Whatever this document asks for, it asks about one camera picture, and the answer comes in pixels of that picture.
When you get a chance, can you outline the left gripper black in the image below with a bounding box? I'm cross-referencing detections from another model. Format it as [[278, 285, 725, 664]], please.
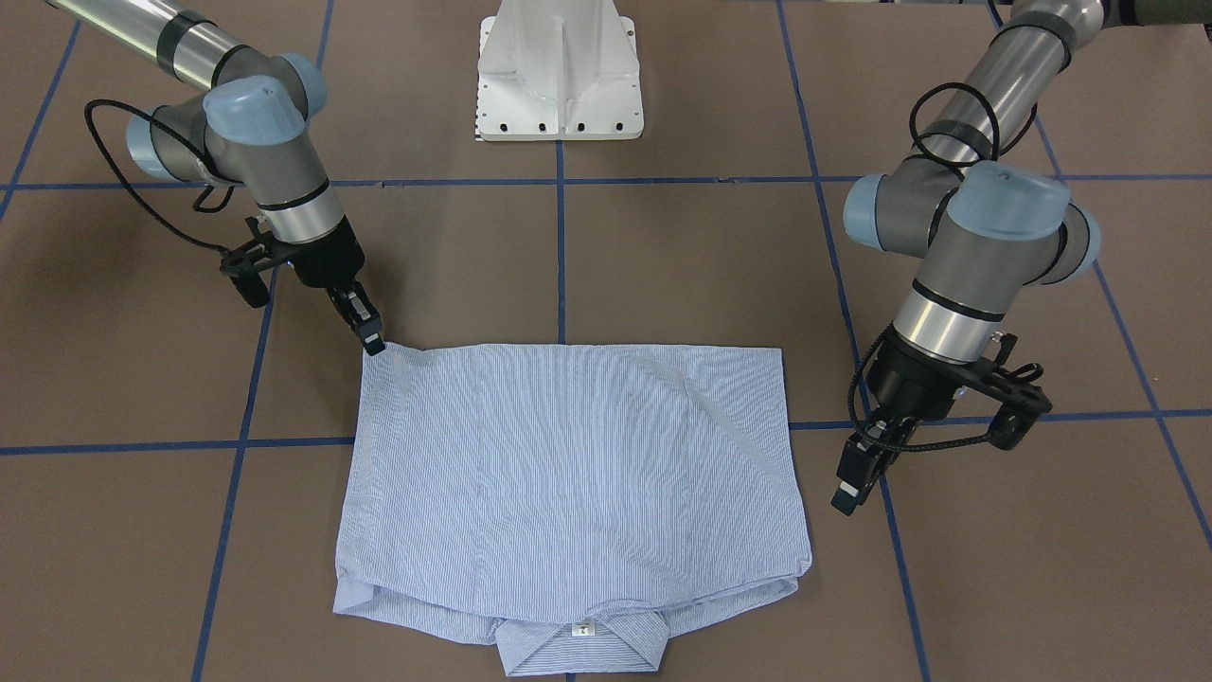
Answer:
[[831, 323, 987, 515]]

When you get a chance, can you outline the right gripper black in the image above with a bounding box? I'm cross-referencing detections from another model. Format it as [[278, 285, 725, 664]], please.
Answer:
[[276, 216, 385, 355]]

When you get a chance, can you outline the blue striped button shirt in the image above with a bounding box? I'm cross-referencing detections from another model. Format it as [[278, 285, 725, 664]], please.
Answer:
[[333, 344, 813, 676]]

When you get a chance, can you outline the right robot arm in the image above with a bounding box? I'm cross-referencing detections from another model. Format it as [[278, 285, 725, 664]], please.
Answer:
[[56, 1, 385, 355]]

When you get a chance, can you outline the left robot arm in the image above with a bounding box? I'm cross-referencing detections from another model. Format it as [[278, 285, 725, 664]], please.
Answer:
[[831, 1, 1210, 515]]

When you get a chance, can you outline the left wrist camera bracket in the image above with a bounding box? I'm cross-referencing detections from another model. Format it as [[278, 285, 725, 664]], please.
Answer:
[[957, 329, 1053, 452]]

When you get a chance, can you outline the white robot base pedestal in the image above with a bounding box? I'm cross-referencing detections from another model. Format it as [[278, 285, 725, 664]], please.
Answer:
[[474, 1, 646, 142]]

